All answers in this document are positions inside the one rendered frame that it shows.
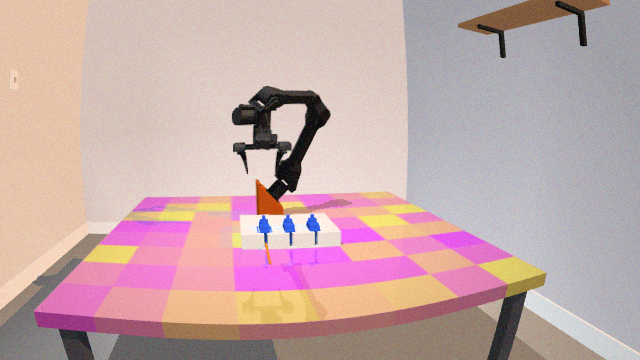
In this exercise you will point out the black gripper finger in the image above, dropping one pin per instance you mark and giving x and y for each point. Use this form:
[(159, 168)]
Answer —
[(278, 158), (243, 156)]

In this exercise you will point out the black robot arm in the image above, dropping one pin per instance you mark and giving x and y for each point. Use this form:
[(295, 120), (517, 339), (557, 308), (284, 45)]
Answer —
[(316, 116)]

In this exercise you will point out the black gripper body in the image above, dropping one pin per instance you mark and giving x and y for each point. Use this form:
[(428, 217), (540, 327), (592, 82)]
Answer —
[(242, 147)]

